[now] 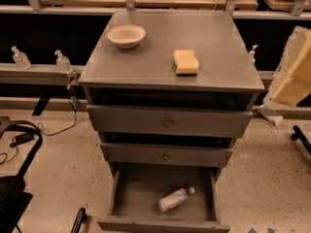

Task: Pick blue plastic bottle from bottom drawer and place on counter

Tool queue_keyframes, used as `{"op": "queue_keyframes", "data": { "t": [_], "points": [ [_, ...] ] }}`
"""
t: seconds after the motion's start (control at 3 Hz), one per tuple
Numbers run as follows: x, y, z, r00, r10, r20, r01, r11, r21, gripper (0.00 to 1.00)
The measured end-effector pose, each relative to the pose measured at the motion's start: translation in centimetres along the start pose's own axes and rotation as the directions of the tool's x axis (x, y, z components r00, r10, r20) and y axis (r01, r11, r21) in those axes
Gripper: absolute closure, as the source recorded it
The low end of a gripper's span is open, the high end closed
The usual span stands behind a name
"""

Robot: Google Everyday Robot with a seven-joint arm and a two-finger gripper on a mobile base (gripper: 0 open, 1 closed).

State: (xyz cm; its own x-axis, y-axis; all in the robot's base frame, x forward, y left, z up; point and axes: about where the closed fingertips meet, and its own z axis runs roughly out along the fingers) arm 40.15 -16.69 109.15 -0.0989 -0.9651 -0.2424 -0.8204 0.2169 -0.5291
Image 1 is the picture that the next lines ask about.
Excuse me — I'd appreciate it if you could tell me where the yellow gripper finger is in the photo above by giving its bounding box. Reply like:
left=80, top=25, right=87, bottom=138
left=263, top=26, right=311, bottom=110

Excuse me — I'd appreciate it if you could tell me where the clear plastic bottle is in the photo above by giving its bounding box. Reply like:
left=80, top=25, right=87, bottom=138
left=157, top=187, right=195, bottom=214

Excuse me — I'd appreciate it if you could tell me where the small pump bottle right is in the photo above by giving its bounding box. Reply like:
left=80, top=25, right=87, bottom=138
left=249, top=45, right=259, bottom=64

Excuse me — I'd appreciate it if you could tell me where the grey drawer cabinet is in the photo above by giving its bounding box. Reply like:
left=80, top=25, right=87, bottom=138
left=78, top=9, right=265, bottom=178

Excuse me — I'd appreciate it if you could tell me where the grey middle drawer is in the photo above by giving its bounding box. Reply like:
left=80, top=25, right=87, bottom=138
left=101, top=142, right=232, bottom=167

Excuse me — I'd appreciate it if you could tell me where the grey top drawer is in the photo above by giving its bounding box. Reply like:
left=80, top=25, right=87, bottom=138
left=86, top=105, right=252, bottom=138

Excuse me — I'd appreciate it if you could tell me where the grey open bottom drawer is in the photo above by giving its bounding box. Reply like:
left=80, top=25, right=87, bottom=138
left=98, top=163, right=229, bottom=233

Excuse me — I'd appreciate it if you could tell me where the clear pump bottle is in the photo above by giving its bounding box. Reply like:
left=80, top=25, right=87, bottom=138
left=54, top=50, right=73, bottom=74
left=12, top=46, right=31, bottom=70

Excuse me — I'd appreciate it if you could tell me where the clear pump bottle far left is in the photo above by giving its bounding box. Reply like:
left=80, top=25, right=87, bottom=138
left=12, top=46, right=31, bottom=70

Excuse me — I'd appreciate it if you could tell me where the grey block on floor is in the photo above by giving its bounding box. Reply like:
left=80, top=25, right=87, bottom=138
left=257, top=106, right=283, bottom=126

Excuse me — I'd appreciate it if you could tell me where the black bar right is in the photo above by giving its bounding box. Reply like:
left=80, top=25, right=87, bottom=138
left=291, top=125, right=311, bottom=155

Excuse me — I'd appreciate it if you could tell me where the yellow sponge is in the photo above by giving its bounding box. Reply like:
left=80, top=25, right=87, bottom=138
left=174, top=50, right=199, bottom=75

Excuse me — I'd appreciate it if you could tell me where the beige bowl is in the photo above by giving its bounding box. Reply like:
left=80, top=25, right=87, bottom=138
left=107, top=25, right=146, bottom=49

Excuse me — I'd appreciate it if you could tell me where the black power adapter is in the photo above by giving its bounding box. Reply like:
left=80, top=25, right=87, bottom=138
left=15, top=132, right=34, bottom=145

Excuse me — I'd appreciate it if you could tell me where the black chair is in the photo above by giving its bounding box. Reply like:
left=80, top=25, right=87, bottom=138
left=0, top=116, right=43, bottom=233

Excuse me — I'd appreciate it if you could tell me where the black cable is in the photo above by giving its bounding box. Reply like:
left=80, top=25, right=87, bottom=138
left=0, top=81, right=81, bottom=165

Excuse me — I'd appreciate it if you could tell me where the black handle at bottom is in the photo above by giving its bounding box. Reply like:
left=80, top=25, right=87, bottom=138
left=71, top=208, right=86, bottom=233

